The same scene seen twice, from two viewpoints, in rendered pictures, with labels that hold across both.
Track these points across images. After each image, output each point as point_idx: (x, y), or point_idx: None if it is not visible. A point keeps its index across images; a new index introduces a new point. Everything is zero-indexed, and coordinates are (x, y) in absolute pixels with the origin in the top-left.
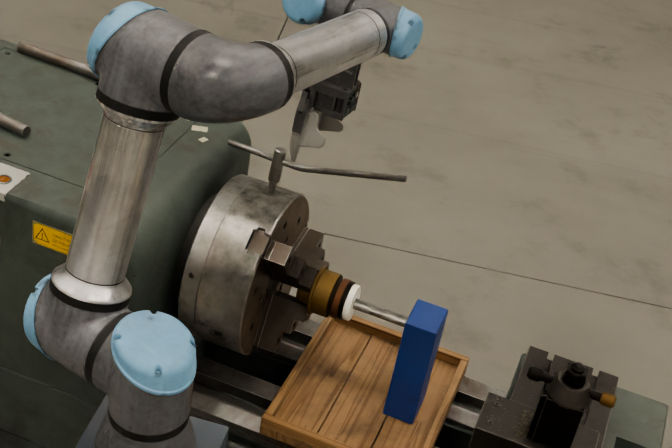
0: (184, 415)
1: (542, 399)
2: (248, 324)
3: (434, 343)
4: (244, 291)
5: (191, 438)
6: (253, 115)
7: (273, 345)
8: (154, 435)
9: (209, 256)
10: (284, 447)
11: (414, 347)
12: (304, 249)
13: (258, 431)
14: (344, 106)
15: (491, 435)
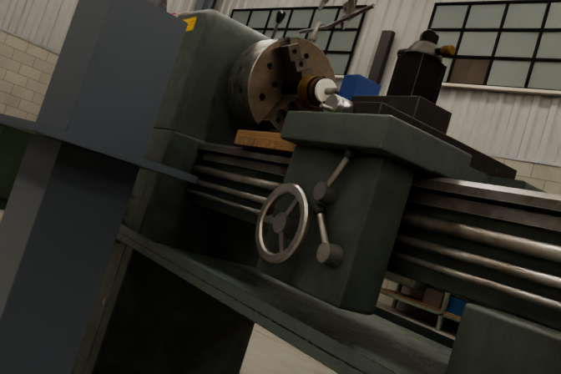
0: None
1: (399, 58)
2: (259, 86)
3: (356, 83)
4: (260, 53)
5: None
6: None
7: (272, 117)
8: None
9: (254, 46)
10: (243, 154)
11: (345, 91)
12: None
13: (235, 149)
14: None
15: (361, 97)
